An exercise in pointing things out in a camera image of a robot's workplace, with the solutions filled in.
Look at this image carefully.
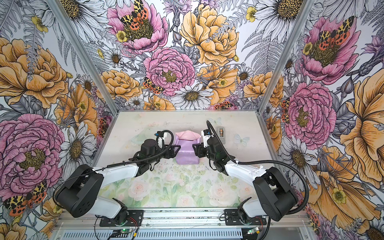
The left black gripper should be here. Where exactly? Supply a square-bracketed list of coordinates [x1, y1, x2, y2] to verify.
[148, 144, 181, 163]

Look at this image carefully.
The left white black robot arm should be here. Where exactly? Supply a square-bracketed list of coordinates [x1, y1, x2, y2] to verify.
[53, 139, 181, 226]

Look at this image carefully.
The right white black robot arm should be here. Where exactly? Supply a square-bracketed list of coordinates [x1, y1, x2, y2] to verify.
[193, 137, 301, 225]

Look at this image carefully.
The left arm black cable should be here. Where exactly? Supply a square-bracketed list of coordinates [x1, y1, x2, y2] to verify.
[57, 129, 181, 193]

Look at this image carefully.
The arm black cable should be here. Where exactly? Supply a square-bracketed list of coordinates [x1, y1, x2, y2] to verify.
[205, 120, 311, 240]
[57, 129, 181, 193]

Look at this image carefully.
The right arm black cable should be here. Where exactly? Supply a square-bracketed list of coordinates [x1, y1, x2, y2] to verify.
[205, 120, 311, 240]

